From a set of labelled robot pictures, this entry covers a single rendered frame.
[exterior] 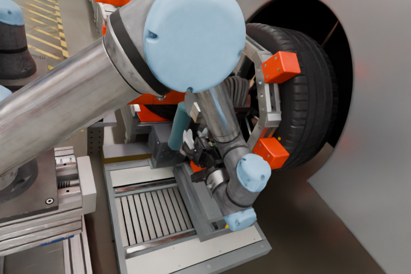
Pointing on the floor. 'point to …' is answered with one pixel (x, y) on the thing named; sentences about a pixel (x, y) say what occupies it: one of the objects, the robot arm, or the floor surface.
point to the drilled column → (95, 140)
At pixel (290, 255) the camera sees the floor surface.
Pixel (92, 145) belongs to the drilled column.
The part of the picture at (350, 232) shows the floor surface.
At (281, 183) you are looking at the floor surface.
